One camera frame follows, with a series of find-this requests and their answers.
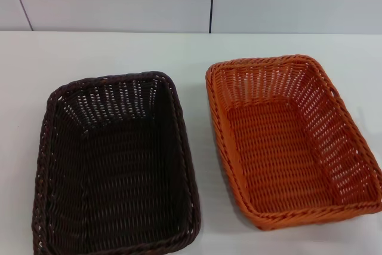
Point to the dark brown wicker basket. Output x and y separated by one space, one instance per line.
119 159

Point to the orange wicker basket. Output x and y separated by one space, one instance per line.
277 147

